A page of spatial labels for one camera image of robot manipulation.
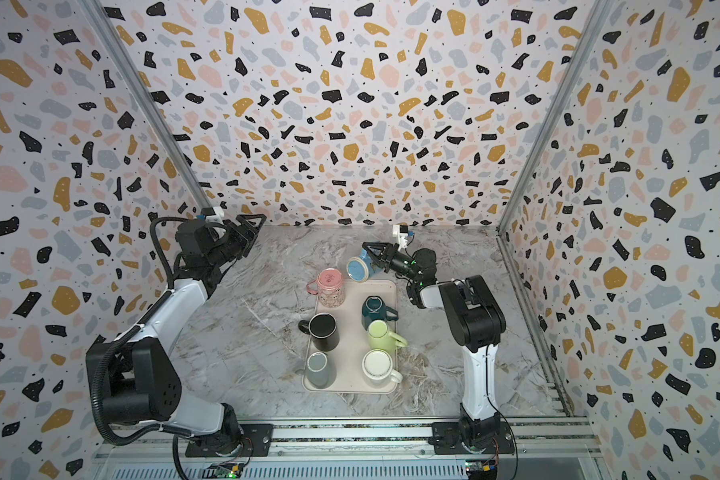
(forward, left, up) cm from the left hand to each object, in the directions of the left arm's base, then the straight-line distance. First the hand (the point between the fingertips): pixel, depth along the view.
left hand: (261, 219), depth 80 cm
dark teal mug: (-16, -30, -20) cm, 40 cm away
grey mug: (-34, -16, -22) cm, 43 cm away
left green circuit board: (-53, +6, -31) cm, 61 cm away
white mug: (-31, -31, -24) cm, 50 cm away
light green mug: (-25, -31, -21) cm, 45 cm away
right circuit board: (-54, -55, -31) cm, 83 cm away
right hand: (-3, -26, -7) cm, 27 cm away
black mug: (-22, -16, -22) cm, 35 cm away
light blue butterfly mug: (-7, -27, -14) cm, 31 cm away
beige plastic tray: (-21, -24, -31) cm, 44 cm away
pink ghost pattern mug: (-9, -17, -19) cm, 27 cm away
